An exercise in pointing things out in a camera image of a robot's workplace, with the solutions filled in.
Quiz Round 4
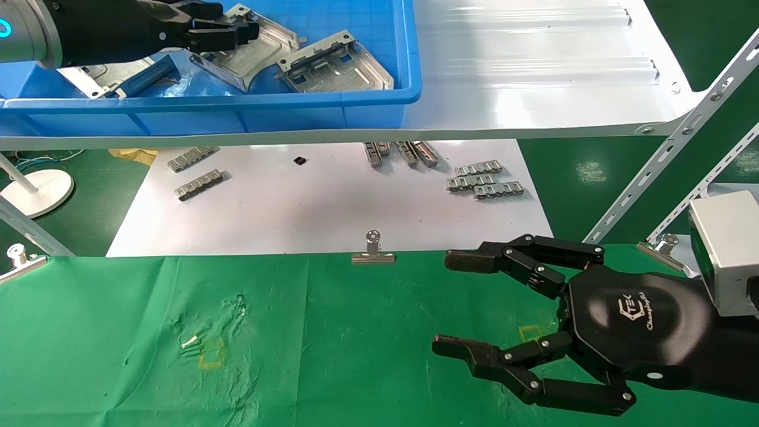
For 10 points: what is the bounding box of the perforated grey shelf upright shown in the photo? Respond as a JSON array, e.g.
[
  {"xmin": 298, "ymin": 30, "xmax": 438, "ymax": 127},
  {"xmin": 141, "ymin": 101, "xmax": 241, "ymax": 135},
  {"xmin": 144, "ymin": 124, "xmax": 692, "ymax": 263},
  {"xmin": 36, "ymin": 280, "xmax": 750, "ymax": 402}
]
[
  {"xmin": 646, "ymin": 125, "xmax": 759, "ymax": 244},
  {"xmin": 0, "ymin": 196, "xmax": 75, "ymax": 257},
  {"xmin": 584, "ymin": 44, "xmax": 759, "ymax": 244}
]

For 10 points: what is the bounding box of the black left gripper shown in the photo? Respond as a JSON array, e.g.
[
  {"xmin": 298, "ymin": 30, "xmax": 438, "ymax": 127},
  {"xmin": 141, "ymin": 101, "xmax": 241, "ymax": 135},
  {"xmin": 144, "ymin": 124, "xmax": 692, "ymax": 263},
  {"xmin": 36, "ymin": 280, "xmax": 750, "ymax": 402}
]
[{"xmin": 89, "ymin": 0, "xmax": 260, "ymax": 63}]

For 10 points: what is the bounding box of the silver binder clip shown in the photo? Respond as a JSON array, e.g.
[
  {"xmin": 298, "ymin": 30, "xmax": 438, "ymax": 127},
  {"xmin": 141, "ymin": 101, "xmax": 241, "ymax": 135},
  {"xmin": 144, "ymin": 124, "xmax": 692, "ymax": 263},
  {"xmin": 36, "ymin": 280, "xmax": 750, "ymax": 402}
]
[
  {"xmin": 637, "ymin": 233, "xmax": 688, "ymax": 272},
  {"xmin": 351, "ymin": 230, "xmax": 396, "ymax": 265},
  {"xmin": 0, "ymin": 243, "xmax": 48, "ymax": 284}
]

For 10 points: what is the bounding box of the blue plastic bin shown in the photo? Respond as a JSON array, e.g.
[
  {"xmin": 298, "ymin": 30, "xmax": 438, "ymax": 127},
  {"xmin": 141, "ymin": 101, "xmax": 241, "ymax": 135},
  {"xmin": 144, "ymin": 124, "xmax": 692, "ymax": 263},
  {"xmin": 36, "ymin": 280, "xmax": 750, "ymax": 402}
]
[{"xmin": 0, "ymin": 0, "xmax": 423, "ymax": 137}]

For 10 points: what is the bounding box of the curved metal plate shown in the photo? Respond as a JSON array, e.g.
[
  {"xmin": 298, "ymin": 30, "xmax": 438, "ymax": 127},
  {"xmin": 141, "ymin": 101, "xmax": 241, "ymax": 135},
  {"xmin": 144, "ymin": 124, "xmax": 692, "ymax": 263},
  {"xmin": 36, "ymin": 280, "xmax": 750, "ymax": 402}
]
[{"xmin": 199, "ymin": 3, "xmax": 301, "ymax": 93}]

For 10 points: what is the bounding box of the green cloth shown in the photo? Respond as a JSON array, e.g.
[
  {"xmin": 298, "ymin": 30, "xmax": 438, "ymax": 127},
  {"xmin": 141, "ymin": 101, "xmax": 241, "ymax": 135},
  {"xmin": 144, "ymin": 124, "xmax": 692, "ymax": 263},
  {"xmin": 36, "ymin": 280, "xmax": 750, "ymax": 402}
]
[{"xmin": 0, "ymin": 243, "xmax": 759, "ymax": 427}]

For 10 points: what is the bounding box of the yellow plastic bag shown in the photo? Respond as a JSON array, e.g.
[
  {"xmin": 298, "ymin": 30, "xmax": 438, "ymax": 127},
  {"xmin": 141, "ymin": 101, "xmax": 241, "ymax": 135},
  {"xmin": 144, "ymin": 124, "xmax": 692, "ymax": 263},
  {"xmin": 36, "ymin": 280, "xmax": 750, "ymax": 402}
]
[{"xmin": 109, "ymin": 148, "xmax": 160, "ymax": 167}]

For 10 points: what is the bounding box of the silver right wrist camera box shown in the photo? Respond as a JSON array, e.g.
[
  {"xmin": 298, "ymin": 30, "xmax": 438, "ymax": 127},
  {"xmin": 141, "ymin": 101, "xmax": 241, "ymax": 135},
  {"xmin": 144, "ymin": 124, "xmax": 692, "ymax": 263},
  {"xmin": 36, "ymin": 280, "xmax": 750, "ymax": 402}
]
[{"xmin": 688, "ymin": 190, "xmax": 759, "ymax": 318}]

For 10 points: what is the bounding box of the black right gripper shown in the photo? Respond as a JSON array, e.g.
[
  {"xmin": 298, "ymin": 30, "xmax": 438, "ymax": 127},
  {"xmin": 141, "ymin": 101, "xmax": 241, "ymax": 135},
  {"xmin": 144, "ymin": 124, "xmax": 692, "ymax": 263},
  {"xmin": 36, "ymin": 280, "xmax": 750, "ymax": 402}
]
[{"xmin": 432, "ymin": 234, "xmax": 712, "ymax": 416}]

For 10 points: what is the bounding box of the white round base stand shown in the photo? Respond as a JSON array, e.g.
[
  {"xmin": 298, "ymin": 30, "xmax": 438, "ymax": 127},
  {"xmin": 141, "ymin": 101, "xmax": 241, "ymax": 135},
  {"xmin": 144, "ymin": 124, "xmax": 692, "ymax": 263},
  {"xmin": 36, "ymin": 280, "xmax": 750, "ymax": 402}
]
[{"xmin": 0, "ymin": 153, "xmax": 75, "ymax": 219}]

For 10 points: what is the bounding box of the blue cable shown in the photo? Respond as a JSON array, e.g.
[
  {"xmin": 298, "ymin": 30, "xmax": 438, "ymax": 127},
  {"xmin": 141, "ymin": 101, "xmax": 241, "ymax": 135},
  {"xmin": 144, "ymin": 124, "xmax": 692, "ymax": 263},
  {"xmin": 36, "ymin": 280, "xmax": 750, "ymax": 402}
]
[{"xmin": 12, "ymin": 149, "xmax": 85, "ymax": 171}]

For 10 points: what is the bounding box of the slotted metal box bracket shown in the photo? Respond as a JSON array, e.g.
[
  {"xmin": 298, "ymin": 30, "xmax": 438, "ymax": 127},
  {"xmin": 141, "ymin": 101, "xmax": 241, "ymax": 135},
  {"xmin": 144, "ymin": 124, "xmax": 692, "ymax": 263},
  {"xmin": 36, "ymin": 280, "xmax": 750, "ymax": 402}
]
[{"xmin": 276, "ymin": 31, "xmax": 395, "ymax": 94}]

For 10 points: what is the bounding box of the folded grey metal bracket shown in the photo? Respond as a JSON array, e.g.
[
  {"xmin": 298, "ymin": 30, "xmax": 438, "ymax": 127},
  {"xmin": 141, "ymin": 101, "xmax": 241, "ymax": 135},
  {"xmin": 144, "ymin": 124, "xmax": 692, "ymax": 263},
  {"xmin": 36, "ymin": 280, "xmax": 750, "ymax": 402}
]
[{"xmin": 59, "ymin": 58, "xmax": 128, "ymax": 99}]

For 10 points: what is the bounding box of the white shelf board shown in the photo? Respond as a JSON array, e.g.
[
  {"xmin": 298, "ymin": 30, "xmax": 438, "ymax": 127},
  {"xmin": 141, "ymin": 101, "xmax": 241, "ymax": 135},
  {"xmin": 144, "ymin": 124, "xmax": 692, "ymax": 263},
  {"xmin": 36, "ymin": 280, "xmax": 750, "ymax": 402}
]
[{"xmin": 0, "ymin": 0, "xmax": 706, "ymax": 151}]

